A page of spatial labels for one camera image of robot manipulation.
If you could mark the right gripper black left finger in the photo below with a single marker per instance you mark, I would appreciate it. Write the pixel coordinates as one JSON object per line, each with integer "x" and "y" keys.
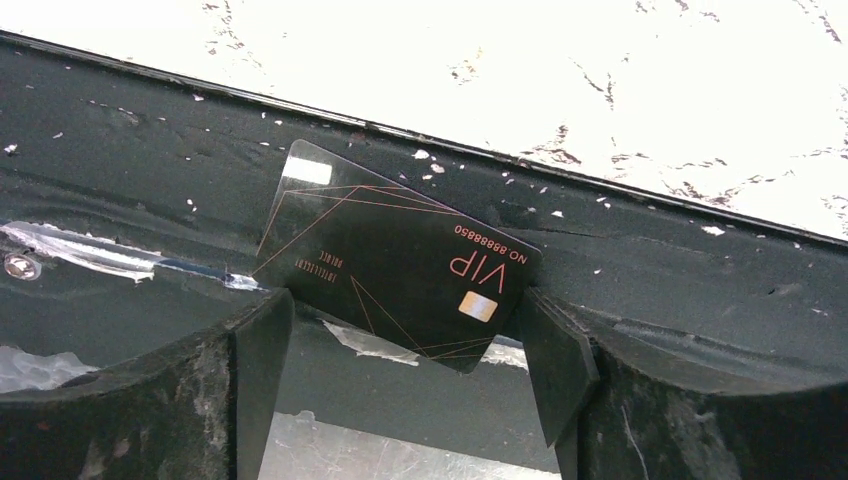
{"x": 198, "y": 408}

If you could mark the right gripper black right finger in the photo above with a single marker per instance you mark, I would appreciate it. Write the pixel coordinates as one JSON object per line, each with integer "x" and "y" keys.
{"x": 618, "y": 398}

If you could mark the black credit card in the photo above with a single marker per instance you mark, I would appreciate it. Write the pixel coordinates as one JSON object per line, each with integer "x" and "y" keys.
{"x": 389, "y": 260}

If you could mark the black front mounting rail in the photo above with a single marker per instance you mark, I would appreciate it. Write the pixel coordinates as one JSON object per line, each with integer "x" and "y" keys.
{"x": 182, "y": 263}

